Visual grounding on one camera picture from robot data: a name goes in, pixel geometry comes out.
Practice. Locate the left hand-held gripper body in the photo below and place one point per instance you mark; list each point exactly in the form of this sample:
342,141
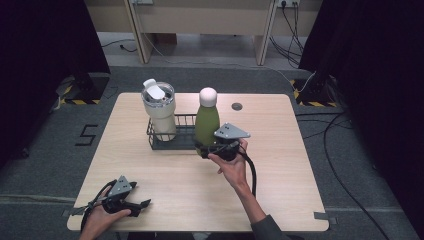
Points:
120,188

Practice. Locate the white wall socket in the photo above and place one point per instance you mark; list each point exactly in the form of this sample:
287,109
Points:
288,2

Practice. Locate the green bottle with white cap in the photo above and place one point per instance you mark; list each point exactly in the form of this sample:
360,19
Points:
206,123

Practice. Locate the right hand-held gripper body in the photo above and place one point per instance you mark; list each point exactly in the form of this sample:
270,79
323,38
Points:
231,131

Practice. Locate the black stand base striped tape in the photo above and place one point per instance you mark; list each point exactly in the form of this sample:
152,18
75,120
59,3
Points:
315,95
85,91

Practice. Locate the dark curtain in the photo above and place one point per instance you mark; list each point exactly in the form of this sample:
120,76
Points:
40,66
376,83

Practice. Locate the beige wooden desk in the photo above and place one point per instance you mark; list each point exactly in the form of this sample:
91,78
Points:
200,16

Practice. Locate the grey tape strip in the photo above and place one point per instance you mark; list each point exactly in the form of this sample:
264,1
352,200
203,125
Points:
324,216
74,212

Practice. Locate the person's right hand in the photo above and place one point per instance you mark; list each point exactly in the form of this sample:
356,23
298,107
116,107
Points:
235,170

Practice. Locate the white power strip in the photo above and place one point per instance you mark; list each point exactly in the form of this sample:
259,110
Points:
142,1

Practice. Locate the person's left hand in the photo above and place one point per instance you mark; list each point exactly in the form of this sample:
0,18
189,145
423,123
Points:
100,221

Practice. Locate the round grey table grommet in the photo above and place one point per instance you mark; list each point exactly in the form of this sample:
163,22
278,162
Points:
237,106

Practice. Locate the cream tumbler with clear lid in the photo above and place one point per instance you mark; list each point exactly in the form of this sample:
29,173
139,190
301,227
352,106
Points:
160,110

